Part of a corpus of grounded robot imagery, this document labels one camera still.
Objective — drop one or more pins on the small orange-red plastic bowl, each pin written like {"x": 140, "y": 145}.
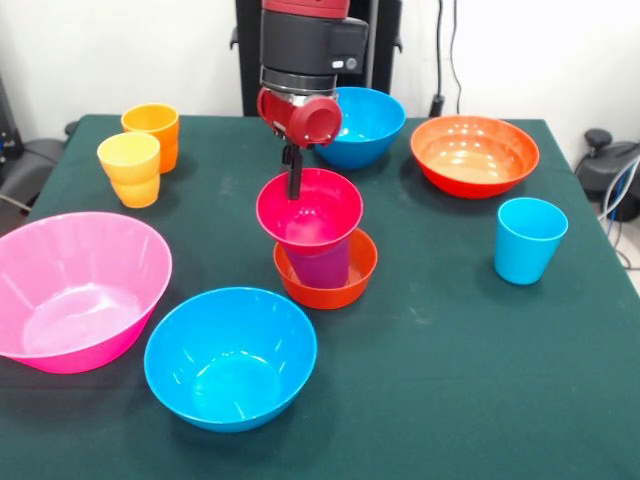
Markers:
{"x": 325, "y": 297}

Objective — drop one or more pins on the black equipment box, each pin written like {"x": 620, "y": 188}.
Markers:
{"x": 7, "y": 130}

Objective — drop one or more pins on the light blue plastic cup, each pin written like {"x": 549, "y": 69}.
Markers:
{"x": 525, "y": 255}

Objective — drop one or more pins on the black stand base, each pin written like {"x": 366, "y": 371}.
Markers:
{"x": 35, "y": 160}
{"x": 600, "y": 175}

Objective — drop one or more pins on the yellow plastic cup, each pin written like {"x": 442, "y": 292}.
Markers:
{"x": 132, "y": 190}

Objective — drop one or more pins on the orange plastic cup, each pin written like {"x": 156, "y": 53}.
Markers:
{"x": 165, "y": 145}

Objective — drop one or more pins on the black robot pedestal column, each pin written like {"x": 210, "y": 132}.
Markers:
{"x": 385, "y": 40}

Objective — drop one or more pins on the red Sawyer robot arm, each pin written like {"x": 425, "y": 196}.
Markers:
{"x": 305, "y": 45}

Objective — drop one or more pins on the large orange-red plastic bowl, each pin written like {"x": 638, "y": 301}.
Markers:
{"x": 475, "y": 165}

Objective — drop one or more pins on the purple plastic cup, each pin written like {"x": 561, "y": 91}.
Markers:
{"x": 320, "y": 270}

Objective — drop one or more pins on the small crimson plastic bowl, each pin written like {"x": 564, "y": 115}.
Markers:
{"x": 325, "y": 220}

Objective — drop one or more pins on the dark green tablecloth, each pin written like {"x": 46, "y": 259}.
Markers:
{"x": 400, "y": 400}

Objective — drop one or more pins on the blue plastic bowl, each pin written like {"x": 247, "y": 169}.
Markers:
{"x": 230, "y": 390}
{"x": 370, "y": 145}

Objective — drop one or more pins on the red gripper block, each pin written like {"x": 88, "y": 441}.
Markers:
{"x": 310, "y": 122}

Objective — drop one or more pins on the large pink plastic bowl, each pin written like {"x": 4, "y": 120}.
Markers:
{"x": 75, "y": 300}

